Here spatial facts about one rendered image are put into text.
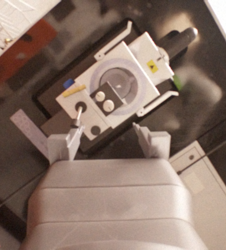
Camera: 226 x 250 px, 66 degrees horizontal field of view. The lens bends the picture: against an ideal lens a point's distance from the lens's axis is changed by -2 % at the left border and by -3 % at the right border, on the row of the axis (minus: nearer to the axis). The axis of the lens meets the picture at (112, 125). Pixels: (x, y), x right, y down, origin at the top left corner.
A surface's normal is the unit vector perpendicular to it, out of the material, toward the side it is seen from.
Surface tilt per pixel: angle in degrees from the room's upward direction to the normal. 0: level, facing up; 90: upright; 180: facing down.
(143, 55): 90
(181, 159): 90
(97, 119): 90
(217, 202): 90
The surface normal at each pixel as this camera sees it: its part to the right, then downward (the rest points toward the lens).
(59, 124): 0.03, 0.28
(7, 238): 0.79, -0.59
